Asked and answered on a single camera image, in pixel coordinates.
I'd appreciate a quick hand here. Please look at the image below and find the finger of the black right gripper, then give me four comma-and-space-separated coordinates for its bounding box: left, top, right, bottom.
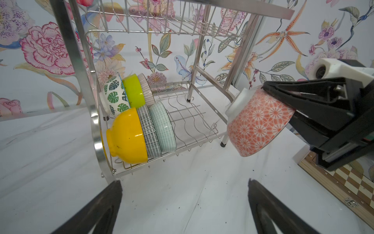
289, 112, 330, 146
263, 78, 363, 131

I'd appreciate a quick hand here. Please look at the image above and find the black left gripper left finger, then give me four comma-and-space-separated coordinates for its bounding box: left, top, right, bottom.
53, 180, 123, 234

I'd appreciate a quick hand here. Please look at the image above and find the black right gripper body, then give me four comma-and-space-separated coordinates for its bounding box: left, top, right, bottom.
316, 81, 374, 171

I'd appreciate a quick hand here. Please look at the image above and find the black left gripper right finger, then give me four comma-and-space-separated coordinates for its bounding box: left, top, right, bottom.
248, 179, 318, 234

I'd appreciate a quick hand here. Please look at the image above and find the black white patterned bowl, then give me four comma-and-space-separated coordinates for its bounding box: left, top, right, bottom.
225, 86, 296, 157

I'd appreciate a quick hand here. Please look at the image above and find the yellow plastic bowl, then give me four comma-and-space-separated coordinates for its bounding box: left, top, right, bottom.
106, 108, 148, 164

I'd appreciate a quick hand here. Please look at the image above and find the dark blue floral bowl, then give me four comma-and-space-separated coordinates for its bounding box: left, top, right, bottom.
136, 105, 162, 159

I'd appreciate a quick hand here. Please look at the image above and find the pale green celadon bowl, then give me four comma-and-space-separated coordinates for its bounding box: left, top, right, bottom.
149, 101, 177, 153

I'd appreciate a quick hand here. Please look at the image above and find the green leaf pattern bowl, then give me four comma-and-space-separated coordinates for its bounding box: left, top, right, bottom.
99, 73, 131, 117

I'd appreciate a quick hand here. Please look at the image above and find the lime green plastic bowl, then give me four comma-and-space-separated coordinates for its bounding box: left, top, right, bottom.
122, 74, 146, 108

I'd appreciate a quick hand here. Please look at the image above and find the pink striped bowl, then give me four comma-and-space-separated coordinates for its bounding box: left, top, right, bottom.
137, 73, 155, 107

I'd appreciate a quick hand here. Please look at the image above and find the silver wire dish rack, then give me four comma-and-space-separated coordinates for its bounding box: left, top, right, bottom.
50, 1, 296, 183

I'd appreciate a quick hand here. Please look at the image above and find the wooden checkerboard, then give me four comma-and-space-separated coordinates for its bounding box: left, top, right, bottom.
298, 152, 374, 228

